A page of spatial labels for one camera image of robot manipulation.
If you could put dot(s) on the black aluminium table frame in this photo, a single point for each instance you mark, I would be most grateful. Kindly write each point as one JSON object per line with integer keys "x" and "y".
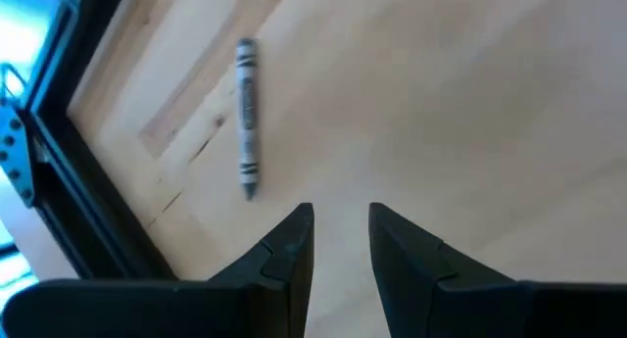
{"x": 78, "y": 157}

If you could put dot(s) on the grey crayon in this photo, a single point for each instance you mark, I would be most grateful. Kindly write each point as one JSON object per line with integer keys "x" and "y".
{"x": 247, "y": 112}

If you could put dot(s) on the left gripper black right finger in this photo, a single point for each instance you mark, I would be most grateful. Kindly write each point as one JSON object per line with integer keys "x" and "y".
{"x": 465, "y": 308}

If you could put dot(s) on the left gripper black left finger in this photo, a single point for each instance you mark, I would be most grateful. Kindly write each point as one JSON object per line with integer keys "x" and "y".
{"x": 196, "y": 308}

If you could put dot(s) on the grey perforated corner bracket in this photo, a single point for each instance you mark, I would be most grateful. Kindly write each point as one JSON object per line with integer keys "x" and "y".
{"x": 14, "y": 152}

